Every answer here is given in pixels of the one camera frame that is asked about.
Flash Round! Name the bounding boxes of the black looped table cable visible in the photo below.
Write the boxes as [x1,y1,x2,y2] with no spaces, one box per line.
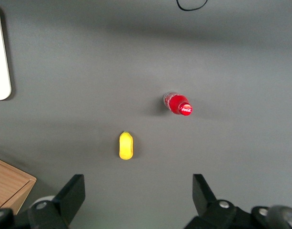
[175,0,209,12]

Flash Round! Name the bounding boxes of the red cola bottle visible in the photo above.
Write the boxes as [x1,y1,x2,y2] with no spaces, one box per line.
[162,91,193,118]

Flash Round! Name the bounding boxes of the yellow lemon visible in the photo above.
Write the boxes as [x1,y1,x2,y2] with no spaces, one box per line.
[118,130,135,161]

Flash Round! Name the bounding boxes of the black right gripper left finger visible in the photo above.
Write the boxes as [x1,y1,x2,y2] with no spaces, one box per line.
[27,174,86,229]

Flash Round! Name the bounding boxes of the wooden two-drawer cabinet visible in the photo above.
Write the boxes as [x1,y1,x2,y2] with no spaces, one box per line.
[0,156,38,215]

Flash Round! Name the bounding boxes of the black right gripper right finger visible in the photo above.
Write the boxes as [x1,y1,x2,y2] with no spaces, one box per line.
[183,173,237,229]

